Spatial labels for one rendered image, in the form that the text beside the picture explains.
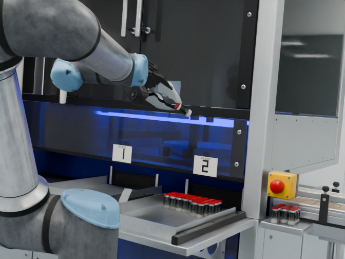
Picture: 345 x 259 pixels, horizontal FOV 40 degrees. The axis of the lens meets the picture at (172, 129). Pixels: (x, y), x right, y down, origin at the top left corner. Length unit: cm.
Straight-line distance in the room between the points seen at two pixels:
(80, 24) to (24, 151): 27
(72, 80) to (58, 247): 38
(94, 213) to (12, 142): 20
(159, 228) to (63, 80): 43
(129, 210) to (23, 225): 53
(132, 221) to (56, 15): 66
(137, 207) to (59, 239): 56
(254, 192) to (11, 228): 77
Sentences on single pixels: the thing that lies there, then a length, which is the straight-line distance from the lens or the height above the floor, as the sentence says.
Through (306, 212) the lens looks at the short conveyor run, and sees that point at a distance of 153.
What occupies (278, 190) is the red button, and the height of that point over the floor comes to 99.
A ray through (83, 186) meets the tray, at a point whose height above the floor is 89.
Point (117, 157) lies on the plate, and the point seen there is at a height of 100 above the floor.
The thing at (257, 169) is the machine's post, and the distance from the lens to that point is 145.
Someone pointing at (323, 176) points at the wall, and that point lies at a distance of 616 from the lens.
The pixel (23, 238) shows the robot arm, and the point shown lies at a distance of 97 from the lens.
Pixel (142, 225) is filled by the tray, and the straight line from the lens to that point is 122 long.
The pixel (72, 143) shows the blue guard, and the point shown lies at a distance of 187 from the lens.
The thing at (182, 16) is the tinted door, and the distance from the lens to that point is 162.
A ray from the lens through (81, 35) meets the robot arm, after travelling 75.
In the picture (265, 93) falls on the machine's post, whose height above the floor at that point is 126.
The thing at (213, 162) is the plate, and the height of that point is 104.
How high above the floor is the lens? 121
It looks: 3 degrees down
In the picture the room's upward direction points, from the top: 4 degrees clockwise
